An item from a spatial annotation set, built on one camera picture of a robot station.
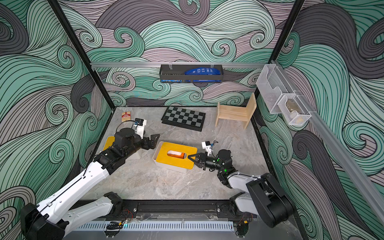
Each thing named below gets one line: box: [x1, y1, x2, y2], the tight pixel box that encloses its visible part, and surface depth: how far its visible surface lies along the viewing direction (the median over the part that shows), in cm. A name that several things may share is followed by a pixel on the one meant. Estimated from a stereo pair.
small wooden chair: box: [215, 92, 257, 130], surface depth 103 cm
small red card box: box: [121, 111, 132, 122], surface depth 116 cm
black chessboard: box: [161, 106, 206, 132], surface depth 112 cm
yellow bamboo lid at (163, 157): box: [156, 142, 198, 170], surface depth 79 cm
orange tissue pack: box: [167, 150, 187, 159], surface depth 85 cm
